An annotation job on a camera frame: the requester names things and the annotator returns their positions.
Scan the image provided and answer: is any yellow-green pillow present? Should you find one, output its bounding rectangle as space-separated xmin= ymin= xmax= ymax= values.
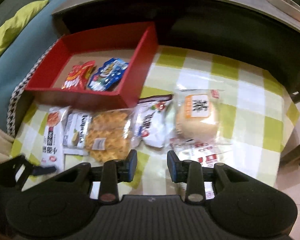
xmin=0 ymin=0 xmax=49 ymax=56

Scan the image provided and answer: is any teal sofa cover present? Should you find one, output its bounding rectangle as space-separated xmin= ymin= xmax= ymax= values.
xmin=0 ymin=0 xmax=67 ymax=133

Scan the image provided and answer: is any yellow cracker bag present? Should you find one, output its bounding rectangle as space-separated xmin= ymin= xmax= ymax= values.
xmin=85 ymin=108 xmax=133 ymax=163

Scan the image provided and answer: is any white jujube snack pouch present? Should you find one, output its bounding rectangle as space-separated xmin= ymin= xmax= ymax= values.
xmin=132 ymin=94 xmax=173 ymax=148

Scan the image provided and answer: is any houndstooth cloth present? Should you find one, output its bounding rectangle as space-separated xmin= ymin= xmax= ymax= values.
xmin=6 ymin=40 xmax=59 ymax=137

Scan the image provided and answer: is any white red rice-cracker packet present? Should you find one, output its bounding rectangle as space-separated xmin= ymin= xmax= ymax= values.
xmin=40 ymin=106 xmax=70 ymax=173

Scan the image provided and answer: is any wooden tray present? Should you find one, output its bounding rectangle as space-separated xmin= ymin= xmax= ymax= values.
xmin=267 ymin=0 xmax=300 ymax=22

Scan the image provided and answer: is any red chip packet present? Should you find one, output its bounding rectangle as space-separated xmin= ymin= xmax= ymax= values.
xmin=61 ymin=60 xmax=95 ymax=90

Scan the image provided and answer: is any red cardboard box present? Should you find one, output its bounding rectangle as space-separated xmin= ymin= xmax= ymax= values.
xmin=25 ymin=22 xmax=158 ymax=111

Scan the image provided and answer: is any white red-print sachet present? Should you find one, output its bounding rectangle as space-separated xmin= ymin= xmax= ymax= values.
xmin=169 ymin=138 xmax=224 ymax=201

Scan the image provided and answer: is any steamed cake packet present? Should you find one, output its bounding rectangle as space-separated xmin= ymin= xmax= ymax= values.
xmin=174 ymin=88 xmax=225 ymax=144

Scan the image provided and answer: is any grey coffee table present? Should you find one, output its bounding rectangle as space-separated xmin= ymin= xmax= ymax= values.
xmin=53 ymin=0 xmax=300 ymax=90

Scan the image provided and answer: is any blue snack packet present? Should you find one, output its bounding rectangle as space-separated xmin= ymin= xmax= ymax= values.
xmin=87 ymin=58 xmax=129 ymax=92

